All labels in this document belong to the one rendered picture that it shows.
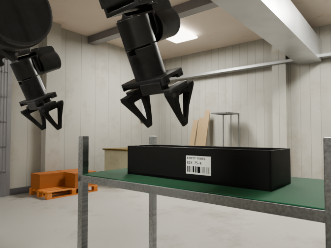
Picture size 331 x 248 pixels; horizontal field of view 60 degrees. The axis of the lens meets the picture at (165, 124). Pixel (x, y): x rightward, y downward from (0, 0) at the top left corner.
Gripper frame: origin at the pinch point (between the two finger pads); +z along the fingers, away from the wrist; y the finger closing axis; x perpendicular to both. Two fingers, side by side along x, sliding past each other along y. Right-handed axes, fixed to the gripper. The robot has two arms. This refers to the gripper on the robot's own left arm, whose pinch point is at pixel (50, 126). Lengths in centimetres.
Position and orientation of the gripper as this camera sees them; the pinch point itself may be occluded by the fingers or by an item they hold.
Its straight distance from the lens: 89.2
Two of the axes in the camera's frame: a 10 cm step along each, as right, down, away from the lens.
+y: -7.6, 0.2, 6.5
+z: 2.8, 9.1, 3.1
